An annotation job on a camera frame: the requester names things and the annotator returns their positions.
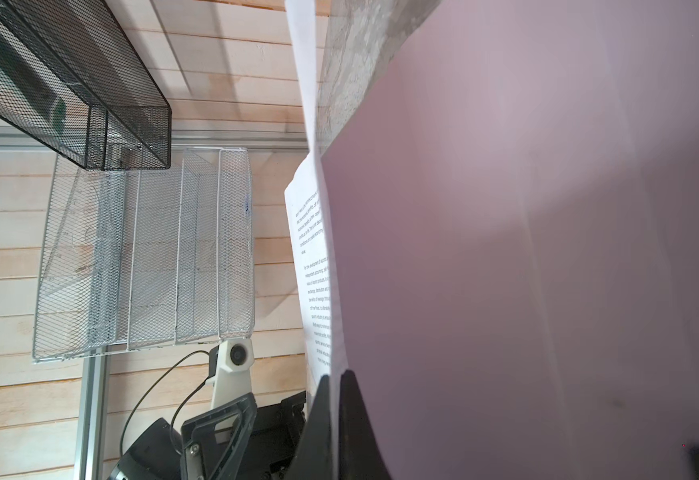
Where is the printed paper sheet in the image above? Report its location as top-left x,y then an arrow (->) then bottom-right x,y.
282,0 -> 351,421

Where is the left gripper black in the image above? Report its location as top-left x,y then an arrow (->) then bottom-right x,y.
180,391 -> 306,480

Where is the white wire mesh file rack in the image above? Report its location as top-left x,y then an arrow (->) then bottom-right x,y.
32,147 -> 255,362

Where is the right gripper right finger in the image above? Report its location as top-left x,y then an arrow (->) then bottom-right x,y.
338,370 -> 391,480

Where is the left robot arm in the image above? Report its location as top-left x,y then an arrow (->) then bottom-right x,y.
109,392 -> 306,479

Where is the pink file folder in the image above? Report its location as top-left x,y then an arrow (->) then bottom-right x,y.
323,1 -> 699,479

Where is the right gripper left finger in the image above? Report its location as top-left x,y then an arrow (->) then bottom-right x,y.
285,375 -> 332,480

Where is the black mesh wall basket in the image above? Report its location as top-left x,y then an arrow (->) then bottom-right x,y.
0,1 -> 172,171

